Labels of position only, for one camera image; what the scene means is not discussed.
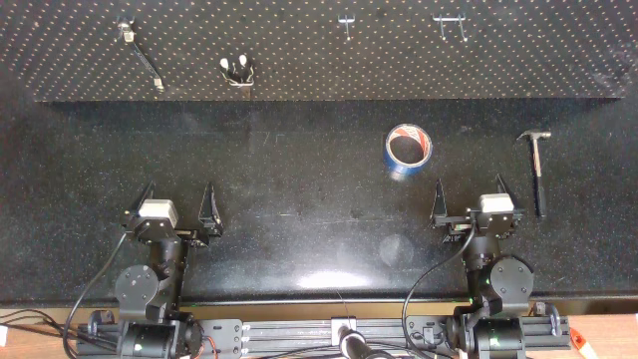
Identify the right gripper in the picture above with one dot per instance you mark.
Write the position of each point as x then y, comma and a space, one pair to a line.
493, 224

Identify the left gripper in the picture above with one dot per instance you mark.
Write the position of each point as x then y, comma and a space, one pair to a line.
154, 233

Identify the hammer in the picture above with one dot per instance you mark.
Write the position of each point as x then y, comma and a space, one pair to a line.
540, 199

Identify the roll of blue tape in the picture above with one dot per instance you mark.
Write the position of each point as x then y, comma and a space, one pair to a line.
394, 162

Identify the black and white pliers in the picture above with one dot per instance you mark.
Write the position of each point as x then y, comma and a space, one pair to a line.
238, 72

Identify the wrench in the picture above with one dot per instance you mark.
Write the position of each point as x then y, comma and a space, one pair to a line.
142, 57

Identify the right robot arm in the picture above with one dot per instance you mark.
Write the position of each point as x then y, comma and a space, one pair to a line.
511, 284

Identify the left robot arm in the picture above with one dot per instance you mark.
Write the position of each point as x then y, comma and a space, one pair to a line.
137, 289

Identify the black pegboard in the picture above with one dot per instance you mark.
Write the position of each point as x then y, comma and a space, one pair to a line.
299, 50

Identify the orange and white object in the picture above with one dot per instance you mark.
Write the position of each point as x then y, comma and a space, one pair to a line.
578, 339

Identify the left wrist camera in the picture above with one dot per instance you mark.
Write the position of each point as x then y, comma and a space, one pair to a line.
158, 210

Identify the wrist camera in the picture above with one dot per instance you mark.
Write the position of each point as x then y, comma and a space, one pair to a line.
496, 203
158, 210

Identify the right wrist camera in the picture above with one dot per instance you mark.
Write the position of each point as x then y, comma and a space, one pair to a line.
496, 203

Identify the mounting rail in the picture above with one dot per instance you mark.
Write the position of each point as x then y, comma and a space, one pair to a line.
299, 334

